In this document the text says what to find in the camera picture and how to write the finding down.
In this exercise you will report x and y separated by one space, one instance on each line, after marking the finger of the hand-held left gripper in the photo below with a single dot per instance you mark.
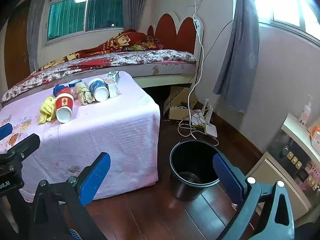
25 145
5 131

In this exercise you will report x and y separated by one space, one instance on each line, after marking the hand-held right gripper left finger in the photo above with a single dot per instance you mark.
96 177

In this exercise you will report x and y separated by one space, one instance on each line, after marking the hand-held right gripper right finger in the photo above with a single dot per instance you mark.
226 180

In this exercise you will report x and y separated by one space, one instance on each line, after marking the yellow cloth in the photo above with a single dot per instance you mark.
47 110

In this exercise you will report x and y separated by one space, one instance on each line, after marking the black trash bin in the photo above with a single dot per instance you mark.
192 155

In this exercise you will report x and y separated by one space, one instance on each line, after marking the red paper cup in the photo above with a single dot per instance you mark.
63 105

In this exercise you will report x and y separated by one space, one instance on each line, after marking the beige cloth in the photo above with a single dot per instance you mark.
83 92

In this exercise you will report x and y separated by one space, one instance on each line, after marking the blue bowl white inside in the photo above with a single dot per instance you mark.
98 90

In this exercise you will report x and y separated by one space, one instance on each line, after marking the white pink printed box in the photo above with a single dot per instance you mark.
113 88

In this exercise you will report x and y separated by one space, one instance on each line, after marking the pink cloth covered table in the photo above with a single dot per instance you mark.
100 135

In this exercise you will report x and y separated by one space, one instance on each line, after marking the white router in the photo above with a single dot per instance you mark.
210 130

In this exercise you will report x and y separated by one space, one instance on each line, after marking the dark blue crumpled cloth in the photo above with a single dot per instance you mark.
58 90

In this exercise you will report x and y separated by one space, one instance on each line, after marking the brown wooden door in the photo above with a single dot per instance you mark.
17 47

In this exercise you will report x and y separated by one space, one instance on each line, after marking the cardboard box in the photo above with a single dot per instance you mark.
178 100

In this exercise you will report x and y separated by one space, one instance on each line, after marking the orange white packet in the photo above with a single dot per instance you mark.
315 135

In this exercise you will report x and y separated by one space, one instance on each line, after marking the pump lotion bottle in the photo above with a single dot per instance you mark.
305 112

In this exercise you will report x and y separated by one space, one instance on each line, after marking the green white carton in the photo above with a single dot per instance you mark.
113 74

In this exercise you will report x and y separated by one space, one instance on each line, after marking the grey curtain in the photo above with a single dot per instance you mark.
136 2
37 25
240 55

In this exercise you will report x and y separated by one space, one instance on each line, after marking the floral mattress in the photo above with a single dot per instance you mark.
150 57

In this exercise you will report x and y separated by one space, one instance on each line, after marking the red printed blanket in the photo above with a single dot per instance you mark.
117 42

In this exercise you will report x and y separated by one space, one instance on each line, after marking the green tinted window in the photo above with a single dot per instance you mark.
85 7

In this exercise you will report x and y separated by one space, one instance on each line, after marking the white bed with red headboard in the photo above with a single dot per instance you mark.
185 27

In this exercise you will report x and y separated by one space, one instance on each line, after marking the bright window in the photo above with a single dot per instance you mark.
287 2

